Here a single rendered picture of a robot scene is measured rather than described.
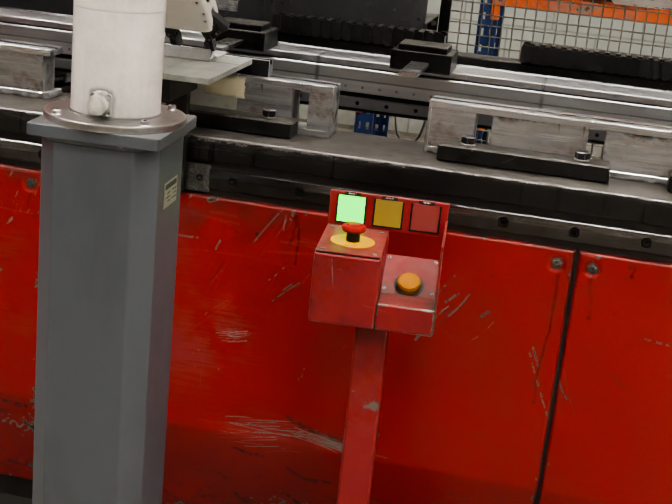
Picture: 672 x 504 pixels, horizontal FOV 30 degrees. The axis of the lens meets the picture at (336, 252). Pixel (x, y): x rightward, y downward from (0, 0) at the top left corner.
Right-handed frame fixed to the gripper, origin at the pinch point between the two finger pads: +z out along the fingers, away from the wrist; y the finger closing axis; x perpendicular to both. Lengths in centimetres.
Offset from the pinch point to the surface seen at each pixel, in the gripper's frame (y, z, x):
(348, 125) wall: 50, 359, -263
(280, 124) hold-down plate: -17.5, 8.7, 8.8
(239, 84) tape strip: -7.9, 8.3, 1.3
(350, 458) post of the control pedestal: -41, 29, 61
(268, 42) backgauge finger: -6.5, 20.5, -20.1
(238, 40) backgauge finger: -1.8, 16.7, -16.4
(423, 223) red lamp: -47, 6, 27
